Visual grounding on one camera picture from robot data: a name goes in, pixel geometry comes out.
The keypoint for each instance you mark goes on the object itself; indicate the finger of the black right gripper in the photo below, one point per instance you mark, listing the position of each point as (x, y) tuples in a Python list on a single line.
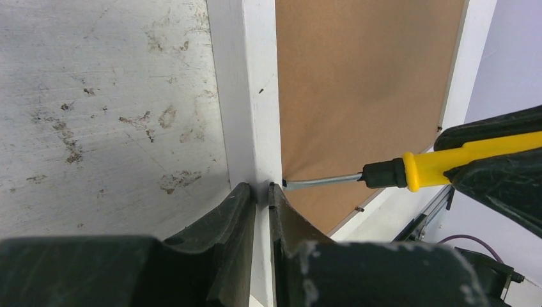
[(519, 122), (508, 184)]

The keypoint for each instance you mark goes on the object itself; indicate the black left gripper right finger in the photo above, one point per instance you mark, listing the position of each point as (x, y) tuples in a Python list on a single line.
[(310, 269)]

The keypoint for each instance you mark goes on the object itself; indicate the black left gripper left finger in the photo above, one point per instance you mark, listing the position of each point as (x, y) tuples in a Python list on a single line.
[(206, 264)]

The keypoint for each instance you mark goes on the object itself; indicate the yellow handle screwdriver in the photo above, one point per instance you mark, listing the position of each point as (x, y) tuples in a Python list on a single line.
[(415, 171)]

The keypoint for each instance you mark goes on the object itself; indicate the white picture frame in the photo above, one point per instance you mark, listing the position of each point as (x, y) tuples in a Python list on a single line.
[(312, 89)]

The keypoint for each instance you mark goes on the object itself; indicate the aluminium table front rail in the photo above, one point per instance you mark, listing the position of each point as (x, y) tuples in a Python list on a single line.
[(418, 228)]

